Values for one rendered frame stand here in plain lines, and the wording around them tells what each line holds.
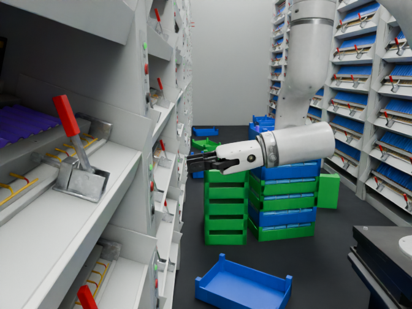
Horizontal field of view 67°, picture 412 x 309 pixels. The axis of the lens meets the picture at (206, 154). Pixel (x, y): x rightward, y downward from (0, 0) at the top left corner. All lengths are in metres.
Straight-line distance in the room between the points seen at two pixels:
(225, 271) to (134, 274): 0.90
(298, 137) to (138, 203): 0.39
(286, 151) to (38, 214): 0.55
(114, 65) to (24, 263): 0.31
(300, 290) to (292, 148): 0.75
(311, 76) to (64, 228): 0.58
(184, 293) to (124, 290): 0.81
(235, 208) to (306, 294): 0.46
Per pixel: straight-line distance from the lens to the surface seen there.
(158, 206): 0.74
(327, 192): 2.04
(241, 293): 1.29
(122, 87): 0.46
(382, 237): 1.02
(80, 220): 0.27
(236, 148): 0.71
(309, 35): 0.72
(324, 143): 0.74
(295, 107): 0.81
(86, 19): 0.31
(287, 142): 0.71
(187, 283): 1.34
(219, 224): 1.52
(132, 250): 0.54
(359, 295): 1.41
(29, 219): 0.26
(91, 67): 0.47
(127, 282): 0.51
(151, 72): 1.16
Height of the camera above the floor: 0.81
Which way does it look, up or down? 15 degrees down
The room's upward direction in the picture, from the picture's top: straight up
